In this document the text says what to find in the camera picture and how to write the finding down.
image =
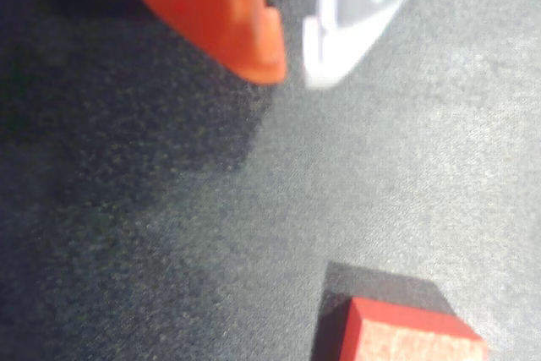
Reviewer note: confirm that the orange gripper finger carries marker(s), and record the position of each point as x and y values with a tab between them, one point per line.
211	6

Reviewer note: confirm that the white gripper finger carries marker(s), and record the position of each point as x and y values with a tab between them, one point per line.
359	6

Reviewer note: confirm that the red wooden cube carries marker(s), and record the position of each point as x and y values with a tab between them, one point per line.
406	335

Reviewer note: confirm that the dark grey desk mat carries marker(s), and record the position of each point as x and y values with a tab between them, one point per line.
169	209

